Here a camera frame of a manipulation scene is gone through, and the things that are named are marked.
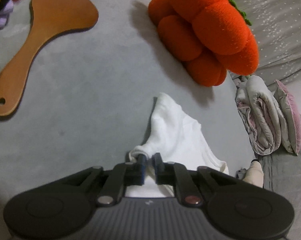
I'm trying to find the folded beige garment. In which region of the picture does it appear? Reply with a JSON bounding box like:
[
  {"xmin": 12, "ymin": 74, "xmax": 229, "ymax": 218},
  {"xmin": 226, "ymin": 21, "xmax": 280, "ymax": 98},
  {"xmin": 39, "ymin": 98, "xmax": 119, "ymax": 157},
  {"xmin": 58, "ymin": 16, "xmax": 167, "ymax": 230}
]
[{"xmin": 243, "ymin": 160, "xmax": 264, "ymax": 188}]

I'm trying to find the pink grey pillow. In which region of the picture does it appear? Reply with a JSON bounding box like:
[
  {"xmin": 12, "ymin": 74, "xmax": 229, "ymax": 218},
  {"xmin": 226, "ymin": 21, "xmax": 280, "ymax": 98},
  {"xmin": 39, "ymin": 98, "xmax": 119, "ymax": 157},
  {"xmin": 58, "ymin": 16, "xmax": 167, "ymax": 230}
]
[{"xmin": 274, "ymin": 79, "xmax": 301, "ymax": 157}]

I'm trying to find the grey quilted bedspread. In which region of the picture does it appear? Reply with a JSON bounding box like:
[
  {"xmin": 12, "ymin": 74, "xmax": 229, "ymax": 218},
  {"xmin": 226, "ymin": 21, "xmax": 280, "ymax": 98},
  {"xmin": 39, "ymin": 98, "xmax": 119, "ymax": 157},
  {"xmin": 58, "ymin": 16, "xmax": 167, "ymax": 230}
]
[{"xmin": 250, "ymin": 110, "xmax": 301, "ymax": 240}]

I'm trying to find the folded grey pink quilt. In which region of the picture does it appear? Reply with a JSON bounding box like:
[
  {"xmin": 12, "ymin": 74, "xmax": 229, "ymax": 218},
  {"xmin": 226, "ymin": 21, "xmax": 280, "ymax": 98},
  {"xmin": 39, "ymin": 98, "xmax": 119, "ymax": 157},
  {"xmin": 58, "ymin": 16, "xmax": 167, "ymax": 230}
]
[{"xmin": 235, "ymin": 75, "xmax": 286, "ymax": 155}]

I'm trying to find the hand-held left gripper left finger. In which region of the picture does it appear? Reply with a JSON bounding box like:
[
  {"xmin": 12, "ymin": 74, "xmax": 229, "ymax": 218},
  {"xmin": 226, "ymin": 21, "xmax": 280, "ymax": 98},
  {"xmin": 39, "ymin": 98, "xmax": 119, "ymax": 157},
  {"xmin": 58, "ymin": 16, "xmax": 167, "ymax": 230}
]
[{"xmin": 58, "ymin": 154, "xmax": 148, "ymax": 207}]

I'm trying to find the orange pumpkin plush pillow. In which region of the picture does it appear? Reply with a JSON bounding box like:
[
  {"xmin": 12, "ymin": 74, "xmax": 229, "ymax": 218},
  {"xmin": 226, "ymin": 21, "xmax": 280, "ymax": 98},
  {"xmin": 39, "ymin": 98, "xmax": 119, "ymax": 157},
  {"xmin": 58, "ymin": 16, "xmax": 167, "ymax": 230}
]
[{"xmin": 148, "ymin": 0, "xmax": 259, "ymax": 87}]

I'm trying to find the wooden paddle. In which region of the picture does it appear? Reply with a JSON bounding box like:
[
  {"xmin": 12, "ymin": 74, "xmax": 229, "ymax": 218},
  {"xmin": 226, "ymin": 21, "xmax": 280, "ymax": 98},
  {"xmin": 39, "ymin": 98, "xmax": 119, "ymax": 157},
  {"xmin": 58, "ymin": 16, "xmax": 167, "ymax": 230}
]
[{"xmin": 0, "ymin": 0, "xmax": 99, "ymax": 117}]

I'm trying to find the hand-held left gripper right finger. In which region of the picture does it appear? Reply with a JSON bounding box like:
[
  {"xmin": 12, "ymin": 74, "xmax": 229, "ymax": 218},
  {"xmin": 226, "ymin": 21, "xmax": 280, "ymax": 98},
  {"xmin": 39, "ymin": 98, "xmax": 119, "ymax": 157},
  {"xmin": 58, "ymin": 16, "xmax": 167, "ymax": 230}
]
[{"xmin": 152, "ymin": 154, "xmax": 238, "ymax": 207}]

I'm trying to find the grey star-print fabric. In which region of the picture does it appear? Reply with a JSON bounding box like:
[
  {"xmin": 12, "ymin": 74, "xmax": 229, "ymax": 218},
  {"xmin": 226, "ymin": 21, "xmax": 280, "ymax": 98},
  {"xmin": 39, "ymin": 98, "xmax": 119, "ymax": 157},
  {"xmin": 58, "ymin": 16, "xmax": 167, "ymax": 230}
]
[{"xmin": 213, "ymin": 0, "xmax": 301, "ymax": 85}]

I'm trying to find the white printed sweatshirt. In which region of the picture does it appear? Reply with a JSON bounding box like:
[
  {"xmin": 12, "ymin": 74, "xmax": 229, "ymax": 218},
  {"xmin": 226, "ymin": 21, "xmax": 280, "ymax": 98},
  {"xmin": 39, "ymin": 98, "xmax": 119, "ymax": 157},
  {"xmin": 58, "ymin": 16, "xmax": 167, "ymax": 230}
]
[{"xmin": 124, "ymin": 92, "xmax": 229, "ymax": 198}]

